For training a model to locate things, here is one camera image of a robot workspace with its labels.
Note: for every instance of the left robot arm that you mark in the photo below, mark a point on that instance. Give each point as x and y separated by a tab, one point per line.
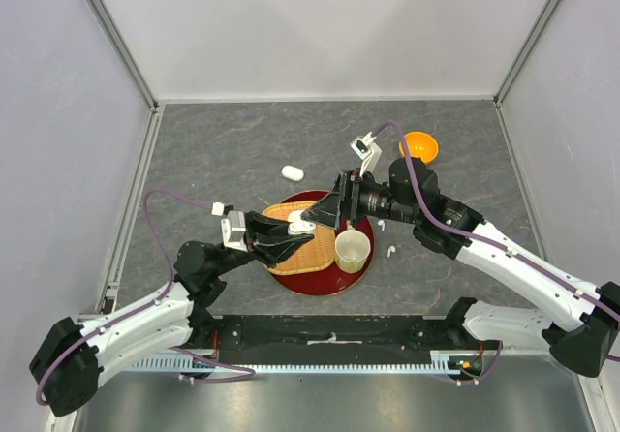
75	359

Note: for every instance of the right aluminium frame post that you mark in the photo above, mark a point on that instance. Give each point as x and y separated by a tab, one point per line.
535	34

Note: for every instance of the white oval charging case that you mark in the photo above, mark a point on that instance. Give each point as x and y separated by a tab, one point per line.
292	173

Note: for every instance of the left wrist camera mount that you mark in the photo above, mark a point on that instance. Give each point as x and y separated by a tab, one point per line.
233	229

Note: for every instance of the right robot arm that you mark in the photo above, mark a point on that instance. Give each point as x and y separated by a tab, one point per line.
578	320

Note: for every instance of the grey cable duct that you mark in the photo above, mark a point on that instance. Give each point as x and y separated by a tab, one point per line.
177	363

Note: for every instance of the orange bowl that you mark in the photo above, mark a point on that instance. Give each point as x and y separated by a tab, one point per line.
422	145

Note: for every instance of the white square earbud case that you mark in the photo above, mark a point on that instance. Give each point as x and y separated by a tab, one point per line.
298	226

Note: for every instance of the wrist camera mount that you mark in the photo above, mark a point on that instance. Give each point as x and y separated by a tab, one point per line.
368	151
233	229

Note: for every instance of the left aluminium frame post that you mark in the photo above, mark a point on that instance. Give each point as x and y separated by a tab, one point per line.
122	51

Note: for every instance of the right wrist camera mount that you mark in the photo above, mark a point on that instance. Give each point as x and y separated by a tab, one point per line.
368	151

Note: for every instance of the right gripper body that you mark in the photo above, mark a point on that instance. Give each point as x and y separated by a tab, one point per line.
351	186

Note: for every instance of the woven bamboo basket plate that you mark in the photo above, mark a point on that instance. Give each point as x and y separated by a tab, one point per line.
316	255

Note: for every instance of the aluminium frame post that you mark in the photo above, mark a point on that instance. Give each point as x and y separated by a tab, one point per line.
535	34
122	51

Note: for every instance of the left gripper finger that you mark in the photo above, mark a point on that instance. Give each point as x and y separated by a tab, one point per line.
272	250
277	230

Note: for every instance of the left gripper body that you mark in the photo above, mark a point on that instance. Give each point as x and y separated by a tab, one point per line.
250	248

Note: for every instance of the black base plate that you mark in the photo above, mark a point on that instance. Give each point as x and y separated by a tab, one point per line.
332	340

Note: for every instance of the red round tray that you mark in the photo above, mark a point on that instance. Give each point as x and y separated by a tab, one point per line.
331	280

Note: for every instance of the cream mug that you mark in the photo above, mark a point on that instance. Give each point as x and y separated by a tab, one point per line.
352	249

